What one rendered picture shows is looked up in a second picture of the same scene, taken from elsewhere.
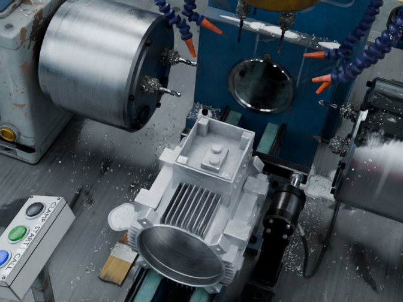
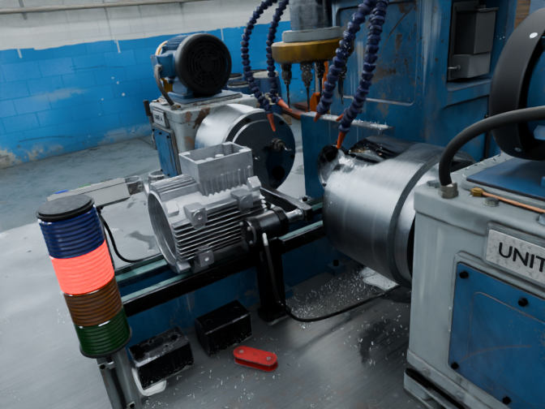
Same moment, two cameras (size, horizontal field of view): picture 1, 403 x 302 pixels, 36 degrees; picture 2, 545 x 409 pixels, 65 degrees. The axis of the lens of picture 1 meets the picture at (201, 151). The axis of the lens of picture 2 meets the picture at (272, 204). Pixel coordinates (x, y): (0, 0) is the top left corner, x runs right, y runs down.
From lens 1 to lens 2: 86 cm
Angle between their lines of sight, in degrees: 42
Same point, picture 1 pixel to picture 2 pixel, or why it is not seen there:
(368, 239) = (393, 325)
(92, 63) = (212, 131)
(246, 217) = (213, 206)
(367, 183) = (336, 209)
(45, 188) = not seen: hidden behind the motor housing
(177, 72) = not seen: hidden behind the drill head
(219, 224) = (185, 200)
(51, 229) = (103, 190)
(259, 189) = (240, 194)
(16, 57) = (182, 129)
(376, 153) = (345, 178)
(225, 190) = (197, 174)
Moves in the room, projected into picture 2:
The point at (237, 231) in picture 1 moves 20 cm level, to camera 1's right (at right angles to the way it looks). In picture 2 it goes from (192, 207) to (272, 232)
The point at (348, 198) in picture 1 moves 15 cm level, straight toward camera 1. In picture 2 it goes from (331, 233) to (259, 258)
